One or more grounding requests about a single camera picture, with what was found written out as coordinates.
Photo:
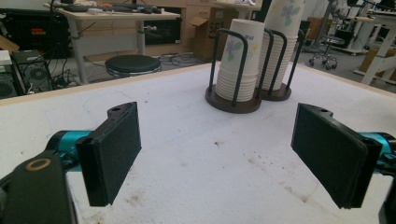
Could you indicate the stack of floral paper cups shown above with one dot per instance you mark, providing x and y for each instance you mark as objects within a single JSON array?
[
  {"x": 241, "y": 62},
  {"x": 285, "y": 40}
]

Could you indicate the wooden desk with metal legs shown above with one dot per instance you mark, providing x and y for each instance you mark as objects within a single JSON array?
[{"x": 109, "y": 15}]

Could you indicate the black equipment case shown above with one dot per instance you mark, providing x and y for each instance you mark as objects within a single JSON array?
[{"x": 34, "y": 34}]

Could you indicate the black computer tower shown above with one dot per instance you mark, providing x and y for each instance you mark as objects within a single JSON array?
[{"x": 32, "y": 73}]

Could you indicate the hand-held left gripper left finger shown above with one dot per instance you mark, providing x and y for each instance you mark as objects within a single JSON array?
[{"x": 112, "y": 155}]

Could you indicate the white table frame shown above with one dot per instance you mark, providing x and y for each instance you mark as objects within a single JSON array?
[{"x": 378, "y": 56}]

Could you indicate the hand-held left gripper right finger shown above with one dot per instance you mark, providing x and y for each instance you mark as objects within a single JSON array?
[{"x": 330, "y": 154}]

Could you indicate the office chair with wheeled base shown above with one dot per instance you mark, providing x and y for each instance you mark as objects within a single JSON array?
[{"x": 327, "y": 46}]

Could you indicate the brown cardboard box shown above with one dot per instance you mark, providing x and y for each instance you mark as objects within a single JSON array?
[{"x": 207, "y": 37}]

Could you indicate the black keyboard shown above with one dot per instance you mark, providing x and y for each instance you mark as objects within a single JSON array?
[{"x": 124, "y": 7}]

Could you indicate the black round stool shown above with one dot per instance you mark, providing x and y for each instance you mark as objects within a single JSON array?
[{"x": 133, "y": 63}]

